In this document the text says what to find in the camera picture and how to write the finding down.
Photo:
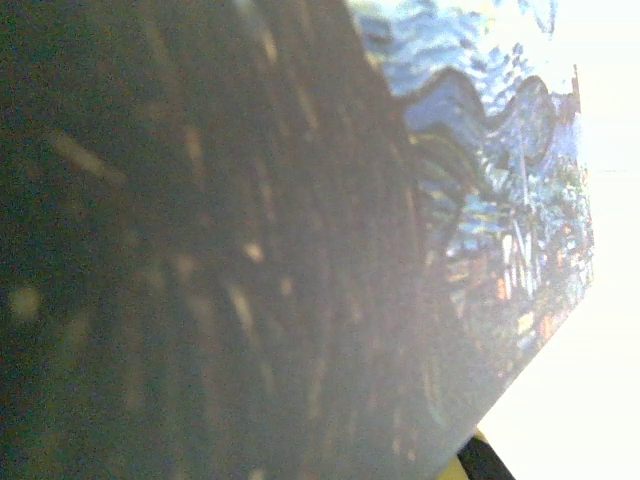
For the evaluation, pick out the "starry night print box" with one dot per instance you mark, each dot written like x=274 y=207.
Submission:
x=250 y=240

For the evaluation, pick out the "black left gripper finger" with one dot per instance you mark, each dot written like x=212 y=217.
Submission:
x=482 y=460

